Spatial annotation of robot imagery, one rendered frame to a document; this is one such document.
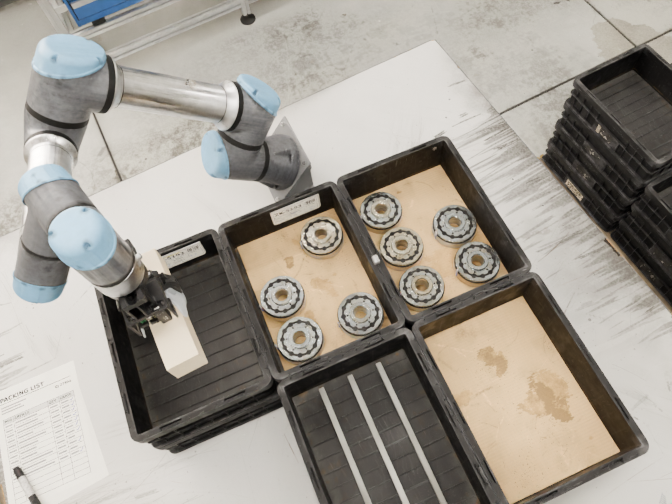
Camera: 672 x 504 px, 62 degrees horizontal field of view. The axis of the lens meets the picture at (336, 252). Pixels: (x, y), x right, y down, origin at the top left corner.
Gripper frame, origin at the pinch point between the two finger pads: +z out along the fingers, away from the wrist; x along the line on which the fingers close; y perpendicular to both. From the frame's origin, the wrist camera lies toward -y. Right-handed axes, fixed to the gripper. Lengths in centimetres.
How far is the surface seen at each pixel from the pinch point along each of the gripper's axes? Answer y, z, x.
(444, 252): 7, 26, 60
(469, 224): 4, 23, 68
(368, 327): 15.0, 22.9, 35.0
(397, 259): 4, 23, 49
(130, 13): -185, 80, 21
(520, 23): -110, 110, 188
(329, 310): 6.1, 25.9, 29.5
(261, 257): -14.2, 26.1, 21.2
